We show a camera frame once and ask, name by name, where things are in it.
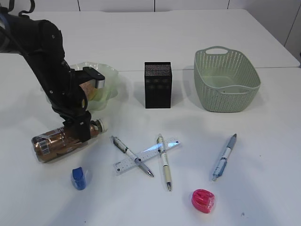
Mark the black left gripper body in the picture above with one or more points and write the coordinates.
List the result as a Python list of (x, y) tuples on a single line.
[(59, 83)]

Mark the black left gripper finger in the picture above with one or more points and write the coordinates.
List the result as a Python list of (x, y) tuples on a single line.
[(68, 122), (82, 126)]

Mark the sugared bread loaf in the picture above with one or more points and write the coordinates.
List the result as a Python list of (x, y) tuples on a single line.
[(92, 93)]

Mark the brown plastic drink bottle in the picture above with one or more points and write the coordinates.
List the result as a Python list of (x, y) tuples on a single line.
[(61, 141)]

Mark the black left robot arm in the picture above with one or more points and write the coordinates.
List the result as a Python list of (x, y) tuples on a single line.
[(40, 42)]

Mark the green wavy glass plate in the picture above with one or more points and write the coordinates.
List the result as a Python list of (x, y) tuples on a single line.
[(111, 76)]

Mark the white grey click pen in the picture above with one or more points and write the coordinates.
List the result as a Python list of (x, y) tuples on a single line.
[(123, 148)]

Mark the blue pencil sharpener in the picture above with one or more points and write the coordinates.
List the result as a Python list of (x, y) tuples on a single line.
[(78, 178)]

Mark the cream white click pen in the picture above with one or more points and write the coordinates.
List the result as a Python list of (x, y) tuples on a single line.
[(165, 164)]

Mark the black mesh pen holder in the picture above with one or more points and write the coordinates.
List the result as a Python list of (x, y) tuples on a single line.
[(158, 84)]

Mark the pink pencil sharpener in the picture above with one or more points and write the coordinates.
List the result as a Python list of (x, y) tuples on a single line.
[(203, 199)]

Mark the light blue click pen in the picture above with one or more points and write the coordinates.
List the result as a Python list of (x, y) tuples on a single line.
[(219, 169)]

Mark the green plastic woven basket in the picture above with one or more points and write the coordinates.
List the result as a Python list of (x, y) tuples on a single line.
[(225, 79)]

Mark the clear plastic ruler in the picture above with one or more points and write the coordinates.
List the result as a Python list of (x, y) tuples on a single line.
[(128, 164)]

